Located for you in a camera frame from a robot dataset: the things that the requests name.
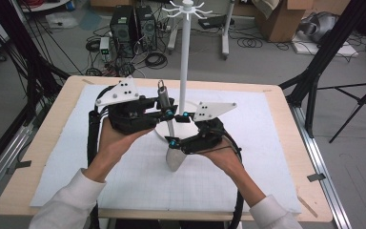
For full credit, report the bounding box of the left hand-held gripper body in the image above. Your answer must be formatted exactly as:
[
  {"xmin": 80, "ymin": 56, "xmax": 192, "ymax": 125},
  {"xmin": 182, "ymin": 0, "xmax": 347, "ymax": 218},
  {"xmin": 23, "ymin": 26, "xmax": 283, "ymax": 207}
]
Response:
[{"xmin": 94, "ymin": 75, "xmax": 158, "ymax": 135}]

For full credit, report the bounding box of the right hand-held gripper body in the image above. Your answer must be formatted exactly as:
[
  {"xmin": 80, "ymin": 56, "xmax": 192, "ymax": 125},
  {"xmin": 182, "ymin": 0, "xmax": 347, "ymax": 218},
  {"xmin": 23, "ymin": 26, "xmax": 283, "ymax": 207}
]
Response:
[{"xmin": 178, "ymin": 101, "xmax": 238, "ymax": 156}]

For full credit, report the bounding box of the metal spatula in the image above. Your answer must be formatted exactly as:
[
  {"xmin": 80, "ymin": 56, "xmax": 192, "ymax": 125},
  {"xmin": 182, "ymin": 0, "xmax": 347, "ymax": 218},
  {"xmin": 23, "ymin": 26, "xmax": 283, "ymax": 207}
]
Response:
[{"xmin": 156, "ymin": 79, "xmax": 188, "ymax": 173}]

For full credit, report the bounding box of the white rack stand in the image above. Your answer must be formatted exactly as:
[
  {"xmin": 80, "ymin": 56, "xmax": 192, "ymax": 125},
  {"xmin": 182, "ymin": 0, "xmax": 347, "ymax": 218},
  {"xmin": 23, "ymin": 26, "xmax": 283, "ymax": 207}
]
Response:
[{"xmin": 153, "ymin": 0, "xmax": 214, "ymax": 144}]

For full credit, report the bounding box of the person's left hand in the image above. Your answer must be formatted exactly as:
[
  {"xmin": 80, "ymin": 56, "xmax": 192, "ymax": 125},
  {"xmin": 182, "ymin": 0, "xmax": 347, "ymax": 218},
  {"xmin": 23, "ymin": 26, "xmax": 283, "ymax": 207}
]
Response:
[{"xmin": 93, "ymin": 117, "xmax": 156, "ymax": 167}]

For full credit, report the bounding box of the person's right hand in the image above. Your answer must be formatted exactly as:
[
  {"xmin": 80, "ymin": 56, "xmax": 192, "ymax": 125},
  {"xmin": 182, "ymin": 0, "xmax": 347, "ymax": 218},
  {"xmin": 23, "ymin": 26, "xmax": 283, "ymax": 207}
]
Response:
[{"xmin": 199, "ymin": 140, "xmax": 246, "ymax": 180}]

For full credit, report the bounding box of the small white device green light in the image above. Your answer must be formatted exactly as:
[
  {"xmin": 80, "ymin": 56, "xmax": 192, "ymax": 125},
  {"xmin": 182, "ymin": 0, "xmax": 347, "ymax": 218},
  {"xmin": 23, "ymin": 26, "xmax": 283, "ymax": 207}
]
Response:
[{"xmin": 99, "ymin": 36, "xmax": 112, "ymax": 62}]

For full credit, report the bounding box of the white grid mat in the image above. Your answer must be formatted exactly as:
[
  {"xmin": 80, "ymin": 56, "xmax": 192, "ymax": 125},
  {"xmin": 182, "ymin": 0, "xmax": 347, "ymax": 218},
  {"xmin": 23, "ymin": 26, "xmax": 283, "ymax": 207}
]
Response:
[{"xmin": 30, "ymin": 84, "xmax": 303, "ymax": 215}]

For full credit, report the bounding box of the black computer tower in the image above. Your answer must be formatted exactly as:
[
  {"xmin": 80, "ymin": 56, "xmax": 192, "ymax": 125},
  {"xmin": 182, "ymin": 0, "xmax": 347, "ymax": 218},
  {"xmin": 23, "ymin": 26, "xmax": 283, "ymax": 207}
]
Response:
[
  {"xmin": 109, "ymin": 5, "xmax": 137, "ymax": 59},
  {"xmin": 135, "ymin": 5, "xmax": 158, "ymax": 52}
]

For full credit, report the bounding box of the white stand leg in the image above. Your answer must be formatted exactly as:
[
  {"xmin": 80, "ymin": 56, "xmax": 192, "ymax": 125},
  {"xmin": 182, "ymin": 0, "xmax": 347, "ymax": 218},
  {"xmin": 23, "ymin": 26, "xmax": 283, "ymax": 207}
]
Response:
[
  {"xmin": 220, "ymin": 0, "xmax": 236, "ymax": 61},
  {"xmin": 166, "ymin": 18, "xmax": 179, "ymax": 54}
]

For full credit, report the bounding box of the black flat device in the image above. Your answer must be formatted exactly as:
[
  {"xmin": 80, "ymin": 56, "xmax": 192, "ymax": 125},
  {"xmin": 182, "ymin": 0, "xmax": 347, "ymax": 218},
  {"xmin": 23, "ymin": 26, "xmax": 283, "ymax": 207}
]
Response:
[{"xmin": 197, "ymin": 14, "xmax": 235, "ymax": 31}]

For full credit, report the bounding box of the white plastic sheet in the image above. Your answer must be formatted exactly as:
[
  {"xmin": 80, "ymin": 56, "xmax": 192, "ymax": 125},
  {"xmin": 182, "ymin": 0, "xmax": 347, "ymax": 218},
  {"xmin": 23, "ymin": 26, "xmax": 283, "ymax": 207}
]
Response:
[{"xmin": 45, "ymin": 11, "xmax": 79, "ymax": 31}]

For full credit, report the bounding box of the cardboard box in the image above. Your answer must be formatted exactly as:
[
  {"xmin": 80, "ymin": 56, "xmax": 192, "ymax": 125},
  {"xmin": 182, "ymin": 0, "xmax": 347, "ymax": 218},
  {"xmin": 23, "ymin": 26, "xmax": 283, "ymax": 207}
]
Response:
[{"xmin": 254, "ymin": 0, "xmax": 315, "ymax": 43}]

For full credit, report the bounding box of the beige cloth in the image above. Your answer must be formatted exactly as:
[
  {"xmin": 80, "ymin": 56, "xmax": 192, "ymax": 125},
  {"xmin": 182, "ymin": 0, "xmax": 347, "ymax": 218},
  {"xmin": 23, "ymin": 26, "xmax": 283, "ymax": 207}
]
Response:
[{"xmin": 252, "ymin": 0, "xmax": 281, "ymax": 19}]

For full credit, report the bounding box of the white round table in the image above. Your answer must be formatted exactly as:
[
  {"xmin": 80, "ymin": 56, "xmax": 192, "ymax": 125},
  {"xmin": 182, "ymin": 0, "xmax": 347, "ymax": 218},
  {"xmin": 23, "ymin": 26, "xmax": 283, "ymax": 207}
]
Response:
[{"xmin": 18, "ymin": 0, "xmax": 71, "ymax": 13}]

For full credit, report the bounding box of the white flat board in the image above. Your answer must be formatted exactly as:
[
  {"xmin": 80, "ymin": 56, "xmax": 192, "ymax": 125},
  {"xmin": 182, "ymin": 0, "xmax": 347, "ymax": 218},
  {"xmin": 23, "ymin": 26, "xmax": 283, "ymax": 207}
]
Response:
[{"xmin": 291, "ymin": 37, "xmax": 360, "ymax": 58}]

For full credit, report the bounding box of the grey bag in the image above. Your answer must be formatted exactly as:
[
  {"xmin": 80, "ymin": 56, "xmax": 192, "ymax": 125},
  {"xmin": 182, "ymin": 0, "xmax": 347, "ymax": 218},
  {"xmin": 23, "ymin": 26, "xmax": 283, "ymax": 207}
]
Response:
[{"xmin": 298, "ymin": 11, "xmax": 338, "ymax": 43}]

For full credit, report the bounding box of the tan tape strip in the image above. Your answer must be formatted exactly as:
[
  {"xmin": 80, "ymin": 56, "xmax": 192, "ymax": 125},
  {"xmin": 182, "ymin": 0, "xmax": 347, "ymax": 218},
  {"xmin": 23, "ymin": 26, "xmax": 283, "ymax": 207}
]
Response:
[{"xmin": 298, "ymin": 197, "xmax": 319, "ymax": 219}]

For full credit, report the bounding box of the black tripod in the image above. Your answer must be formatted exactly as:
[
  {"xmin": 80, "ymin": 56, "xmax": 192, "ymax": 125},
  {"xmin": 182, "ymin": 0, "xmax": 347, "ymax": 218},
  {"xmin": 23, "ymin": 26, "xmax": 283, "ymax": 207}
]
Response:
[{"xmin": 316, "ymin": 75, "xmax": 366, "ymax": 145}]

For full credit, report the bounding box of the black cable coil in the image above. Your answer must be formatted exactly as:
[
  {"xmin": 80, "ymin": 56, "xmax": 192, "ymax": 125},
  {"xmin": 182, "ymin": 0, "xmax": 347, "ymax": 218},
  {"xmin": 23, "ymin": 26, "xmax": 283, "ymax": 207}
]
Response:
[
  {"xmin": 144, "ymin": 52, "xmax": 169, "ymax": 71},
  {"xmin": 236, "ymin": 37, "xmax": 264, "ymax": 50},
  {"xmin": 85, "ymin": 38, "xmax": 101, "ymax": 53}
]

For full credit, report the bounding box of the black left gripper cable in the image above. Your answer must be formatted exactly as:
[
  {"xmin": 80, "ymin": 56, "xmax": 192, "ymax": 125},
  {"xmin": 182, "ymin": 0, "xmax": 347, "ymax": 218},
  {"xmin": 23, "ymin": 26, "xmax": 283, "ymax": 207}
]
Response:
[{"xmin": 87, "ymin": 85, "xmax": 117, "ymax": 229}]

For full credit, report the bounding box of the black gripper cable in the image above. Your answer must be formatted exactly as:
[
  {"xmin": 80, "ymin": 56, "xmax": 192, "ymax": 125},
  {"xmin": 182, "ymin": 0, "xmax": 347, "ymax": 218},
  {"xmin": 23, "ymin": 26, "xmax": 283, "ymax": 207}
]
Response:
[
  {"xmin": 217, "ymin": 130, "xmax": 246, "ymax": 229},
  {"xmin": 87, "ymin": 85, "xmax": 117, "ymax": 229}
]

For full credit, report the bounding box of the black frame post with cables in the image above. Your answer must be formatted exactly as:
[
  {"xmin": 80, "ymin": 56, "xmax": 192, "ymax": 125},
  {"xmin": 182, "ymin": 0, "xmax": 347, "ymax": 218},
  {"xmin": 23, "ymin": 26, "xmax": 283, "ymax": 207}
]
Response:
[{"xmin": 0, "ymin": 0, "xmax": 71, "ymax": 128}]

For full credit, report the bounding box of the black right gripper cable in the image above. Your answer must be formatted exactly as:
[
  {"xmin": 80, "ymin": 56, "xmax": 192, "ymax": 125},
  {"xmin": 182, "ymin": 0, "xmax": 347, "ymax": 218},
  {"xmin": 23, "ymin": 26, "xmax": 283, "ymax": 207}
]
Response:
[{"xmin": 217, "ymin": 130, "xmax": 246, "ymax": 229}]

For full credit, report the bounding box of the aluminium rail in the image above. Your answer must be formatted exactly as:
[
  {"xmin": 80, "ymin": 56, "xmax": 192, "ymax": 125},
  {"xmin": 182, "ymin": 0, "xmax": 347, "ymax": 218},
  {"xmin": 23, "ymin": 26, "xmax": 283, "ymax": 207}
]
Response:
[
  {"xmin": 289, "ymin": 104, "xmax": 353, "ymax": 229},
  {"xmin": 0, "ymin": 123, "xmax": 35, "ymax": 209}
]

